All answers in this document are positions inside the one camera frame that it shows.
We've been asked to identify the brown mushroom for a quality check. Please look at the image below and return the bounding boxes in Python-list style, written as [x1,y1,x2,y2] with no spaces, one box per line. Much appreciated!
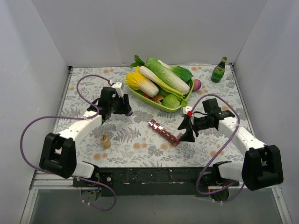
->
[152,95,164,104]

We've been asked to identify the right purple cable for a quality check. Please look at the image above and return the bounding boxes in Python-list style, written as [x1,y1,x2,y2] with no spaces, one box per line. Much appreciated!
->
[190,94,245,203]

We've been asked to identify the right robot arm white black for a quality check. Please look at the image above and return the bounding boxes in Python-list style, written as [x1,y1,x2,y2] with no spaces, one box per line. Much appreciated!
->
[178,98,284,191]

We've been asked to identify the red weekly pill organizer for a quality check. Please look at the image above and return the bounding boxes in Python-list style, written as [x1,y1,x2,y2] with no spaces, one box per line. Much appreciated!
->
[148,119,183,147]

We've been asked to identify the green napa cabbage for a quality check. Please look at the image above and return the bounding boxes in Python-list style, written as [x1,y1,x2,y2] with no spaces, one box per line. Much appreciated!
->
[145,57,190,95]

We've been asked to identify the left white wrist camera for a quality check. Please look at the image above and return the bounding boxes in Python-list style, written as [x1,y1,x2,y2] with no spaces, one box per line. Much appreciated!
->
[111,82,124,98]

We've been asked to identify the small round green cabbage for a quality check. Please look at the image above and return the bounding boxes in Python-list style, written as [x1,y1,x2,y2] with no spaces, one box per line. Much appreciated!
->
[162,94,181,109]

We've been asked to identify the green glass bottle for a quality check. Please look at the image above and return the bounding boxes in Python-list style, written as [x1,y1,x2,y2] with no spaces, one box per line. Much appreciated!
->
[211,56,227,83]

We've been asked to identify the green plastic tray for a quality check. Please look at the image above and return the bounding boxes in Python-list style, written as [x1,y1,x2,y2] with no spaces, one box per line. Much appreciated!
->
[128,78,195,113]

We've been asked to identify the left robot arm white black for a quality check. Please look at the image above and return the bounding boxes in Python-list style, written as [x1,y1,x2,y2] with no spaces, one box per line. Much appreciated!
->
[39,83,132,187]

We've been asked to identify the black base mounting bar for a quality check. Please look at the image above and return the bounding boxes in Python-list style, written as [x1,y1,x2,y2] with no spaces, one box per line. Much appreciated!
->
[72,163,243,196]

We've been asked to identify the floral tablecloth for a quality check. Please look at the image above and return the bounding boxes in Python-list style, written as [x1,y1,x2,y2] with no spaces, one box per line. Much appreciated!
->
[54,65,250,167]

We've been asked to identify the purple red onion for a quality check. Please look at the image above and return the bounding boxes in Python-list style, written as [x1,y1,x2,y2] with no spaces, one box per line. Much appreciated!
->
[192,79,201,92]

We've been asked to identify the yellow napa cabbage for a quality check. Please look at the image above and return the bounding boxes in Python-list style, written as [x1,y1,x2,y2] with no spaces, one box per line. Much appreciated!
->
[125,72,159,98]

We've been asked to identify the green bok choy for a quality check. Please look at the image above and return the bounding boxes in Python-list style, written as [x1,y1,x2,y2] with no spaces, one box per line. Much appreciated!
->
[158,60,192,83]

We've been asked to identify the small amber pill jar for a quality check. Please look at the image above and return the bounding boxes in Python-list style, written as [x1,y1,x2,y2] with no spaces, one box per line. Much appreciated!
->
[100,134,111,149]

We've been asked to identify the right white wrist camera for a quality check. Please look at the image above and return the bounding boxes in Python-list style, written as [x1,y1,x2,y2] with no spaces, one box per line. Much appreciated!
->
[181,106,194,124]

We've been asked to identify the white pill bottle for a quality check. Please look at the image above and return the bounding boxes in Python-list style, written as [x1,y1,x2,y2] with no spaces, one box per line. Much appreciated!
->
[125,111,133,117]

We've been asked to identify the white celery stalk bunch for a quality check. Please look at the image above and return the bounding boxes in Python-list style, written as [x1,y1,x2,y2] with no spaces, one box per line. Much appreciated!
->
[130,55,191,107]

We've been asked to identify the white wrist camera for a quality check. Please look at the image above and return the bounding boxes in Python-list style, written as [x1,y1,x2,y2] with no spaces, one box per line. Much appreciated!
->
[181,106,194,124]
[111,82,124,98]

